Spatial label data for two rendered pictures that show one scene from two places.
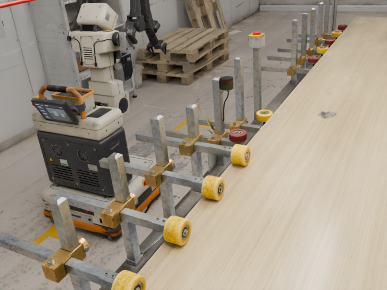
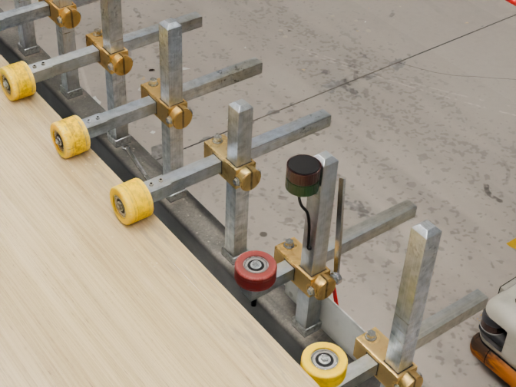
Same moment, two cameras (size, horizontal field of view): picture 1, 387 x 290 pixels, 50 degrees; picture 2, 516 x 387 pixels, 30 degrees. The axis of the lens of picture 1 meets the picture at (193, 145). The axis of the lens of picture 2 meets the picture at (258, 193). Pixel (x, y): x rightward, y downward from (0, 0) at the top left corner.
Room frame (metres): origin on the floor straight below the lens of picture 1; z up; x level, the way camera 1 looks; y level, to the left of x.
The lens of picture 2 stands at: (2.17, -1.41, 2.18)
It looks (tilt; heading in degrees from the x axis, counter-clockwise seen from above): 40 degrees down; 111
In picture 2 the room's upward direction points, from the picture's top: 3 degrees clockwise
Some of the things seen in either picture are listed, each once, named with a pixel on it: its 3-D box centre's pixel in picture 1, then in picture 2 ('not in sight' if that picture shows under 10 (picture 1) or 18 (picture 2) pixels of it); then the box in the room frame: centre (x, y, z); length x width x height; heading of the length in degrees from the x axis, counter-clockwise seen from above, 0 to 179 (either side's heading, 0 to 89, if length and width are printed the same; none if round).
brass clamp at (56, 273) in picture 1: (67, 258); (59, 8); (0.92, 0.39, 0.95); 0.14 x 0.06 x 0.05; 150
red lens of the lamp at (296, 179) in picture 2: (226, 80); (303, 170); (1.78, -0.17, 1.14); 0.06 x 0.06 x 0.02
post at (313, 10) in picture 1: (312, 39); not in sight; (3.31, -1.02, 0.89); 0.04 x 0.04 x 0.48; 60
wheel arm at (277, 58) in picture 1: (295, 59); not in sight; (3.09, -0.83, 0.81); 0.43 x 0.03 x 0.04; 60
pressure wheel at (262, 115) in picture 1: (264, 122); (322, 378); (1.91, -0.37, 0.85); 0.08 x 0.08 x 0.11
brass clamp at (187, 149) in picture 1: (192, 143); (232, 163); (1.57, 0.01, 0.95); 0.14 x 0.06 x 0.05; 150
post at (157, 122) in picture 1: (164, 173); (172, 116); (1.37, 0.12, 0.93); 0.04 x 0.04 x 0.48; 60
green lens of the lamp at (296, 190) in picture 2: (227, 86); (302, 180); (1.78, -0.17, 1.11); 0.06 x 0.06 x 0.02
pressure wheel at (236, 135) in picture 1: (238, 142); (254, 283); (1.72, -0.21, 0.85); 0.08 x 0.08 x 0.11
